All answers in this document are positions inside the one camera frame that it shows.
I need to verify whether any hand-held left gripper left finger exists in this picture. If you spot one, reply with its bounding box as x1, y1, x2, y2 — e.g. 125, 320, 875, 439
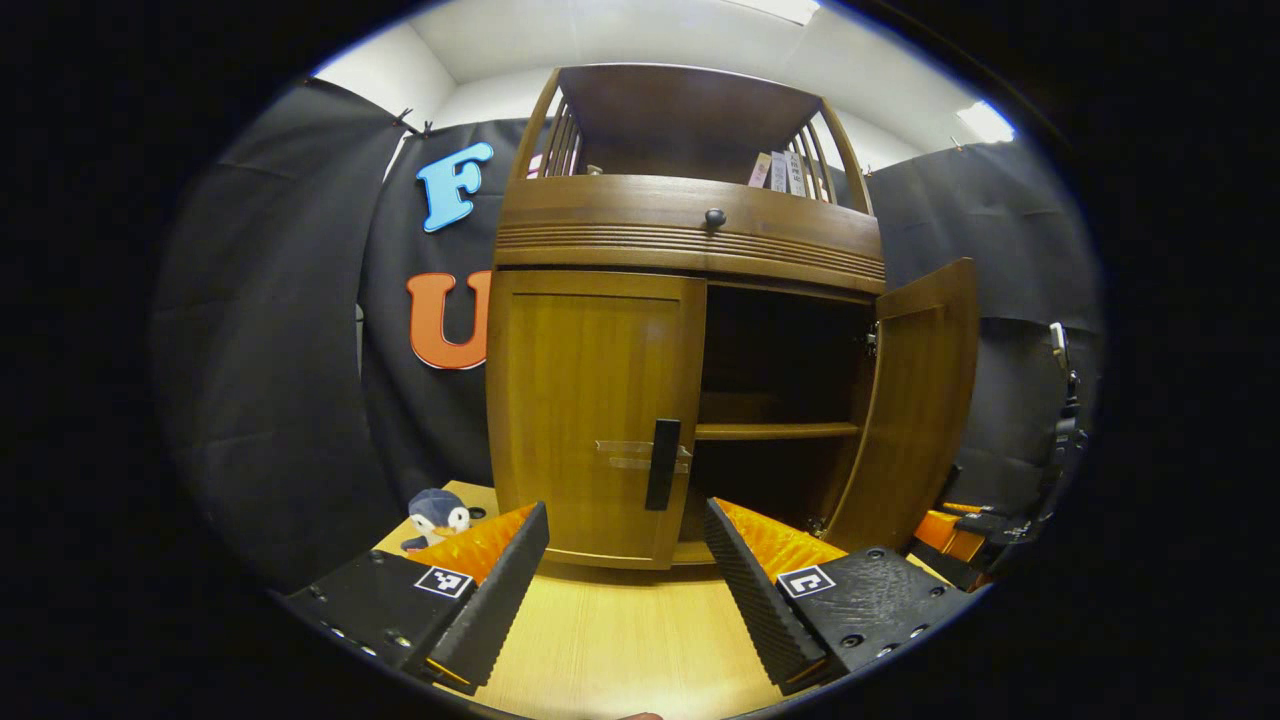
283, 502, 551, 696

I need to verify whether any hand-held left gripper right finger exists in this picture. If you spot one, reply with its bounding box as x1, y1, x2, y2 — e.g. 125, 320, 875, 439
703, 497, 977, 696

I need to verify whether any wooden cabinet door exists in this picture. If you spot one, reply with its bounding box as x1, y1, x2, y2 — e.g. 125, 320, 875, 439
486, 269, 709, 571
822, 257, 980, 555

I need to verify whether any wooden double-door shoe cabinet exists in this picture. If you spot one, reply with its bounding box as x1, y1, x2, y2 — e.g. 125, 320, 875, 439
486, 63, 889, 571

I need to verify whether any wooden inner cabinet shelf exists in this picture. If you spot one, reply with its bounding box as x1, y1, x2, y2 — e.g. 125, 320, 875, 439
694, 421, 864, 442

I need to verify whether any blue penguin plush toy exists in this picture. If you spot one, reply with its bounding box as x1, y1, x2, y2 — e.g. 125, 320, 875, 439
400, 488, 474, 554

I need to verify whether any small ceiling light panel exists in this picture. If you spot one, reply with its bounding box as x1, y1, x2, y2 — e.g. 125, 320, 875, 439
954, 99, 1017, 145

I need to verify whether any black backdrop cloth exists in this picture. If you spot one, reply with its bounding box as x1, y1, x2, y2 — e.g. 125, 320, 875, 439
150, 78, 1106, 593

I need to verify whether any wooden drawer with black knob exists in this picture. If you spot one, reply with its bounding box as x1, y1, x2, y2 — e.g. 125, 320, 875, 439
493, 174, 888, 297

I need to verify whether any large ceiling light panel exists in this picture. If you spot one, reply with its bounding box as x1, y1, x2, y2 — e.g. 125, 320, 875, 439
728, 0, 823, 27

